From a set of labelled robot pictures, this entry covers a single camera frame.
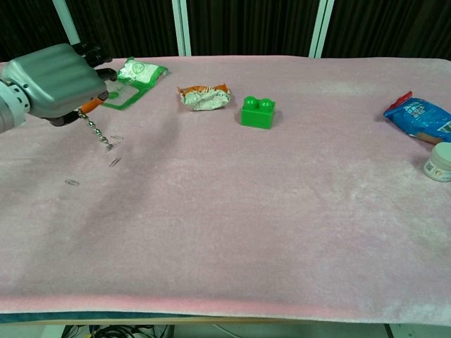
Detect white partition post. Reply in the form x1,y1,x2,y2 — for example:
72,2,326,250
309,0,335,59
51,0,87,61
171,0,192,57

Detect orange handle with bead chain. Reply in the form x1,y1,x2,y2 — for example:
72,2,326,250
78,108,119,153

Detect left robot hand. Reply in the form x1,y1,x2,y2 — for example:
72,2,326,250
1,42,116,127

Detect blue snack bag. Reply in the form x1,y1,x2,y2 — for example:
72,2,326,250
383,90,451,144

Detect pink table cloth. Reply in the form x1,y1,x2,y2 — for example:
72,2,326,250
0,55,451,324

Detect green wet wipe packet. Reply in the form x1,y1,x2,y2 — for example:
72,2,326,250
101,56,169,111

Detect green toy brick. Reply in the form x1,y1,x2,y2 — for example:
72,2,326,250
240,95,276,130

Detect black floor cables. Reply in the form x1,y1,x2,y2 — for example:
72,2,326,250
63,324,171,338

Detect white plastic jar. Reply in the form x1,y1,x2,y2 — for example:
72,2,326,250
422,142,451,183

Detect black curtain panel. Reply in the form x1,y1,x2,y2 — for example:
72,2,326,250
65,0,179,60
185,0,321,57
0,0,77,63
322,0,451,61

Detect orange silver snack wrapper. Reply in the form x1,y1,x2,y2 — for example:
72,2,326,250
175,83,232,112

